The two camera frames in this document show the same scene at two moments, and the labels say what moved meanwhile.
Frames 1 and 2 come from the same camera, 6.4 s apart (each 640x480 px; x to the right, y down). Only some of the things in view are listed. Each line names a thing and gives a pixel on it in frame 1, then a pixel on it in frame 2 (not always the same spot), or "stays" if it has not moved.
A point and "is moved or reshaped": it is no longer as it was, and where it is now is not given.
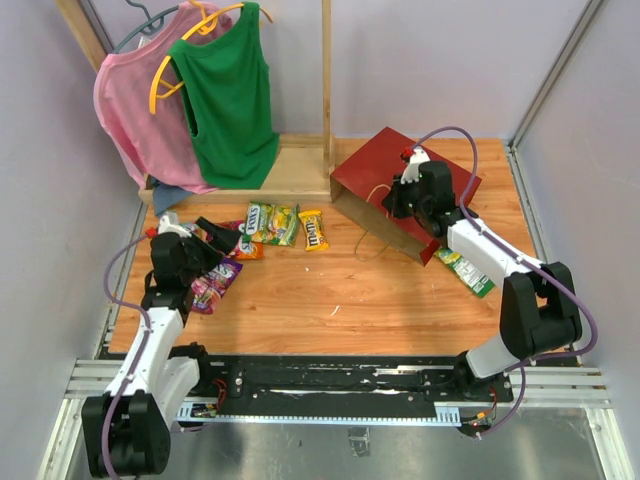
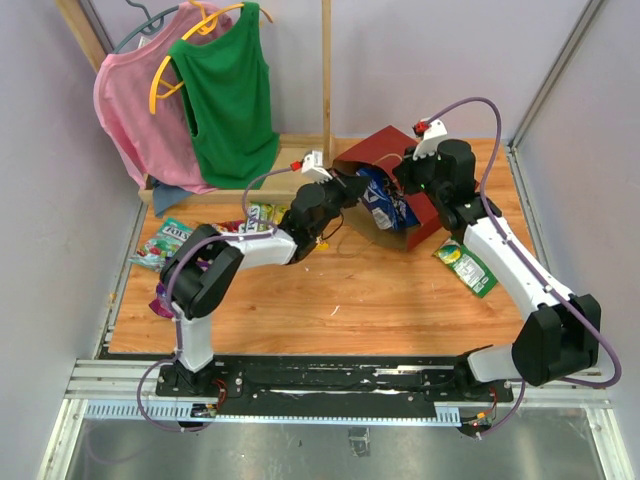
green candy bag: (475, 279) stays
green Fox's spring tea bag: (272, 223) stays
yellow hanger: (161, 85) stays
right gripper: (392, 200) → (405, 168)
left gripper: (223, 239) → (351, 187)
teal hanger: (153, 25) stays
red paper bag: (360, 188) is moved or reshaped
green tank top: (227, 85) stays
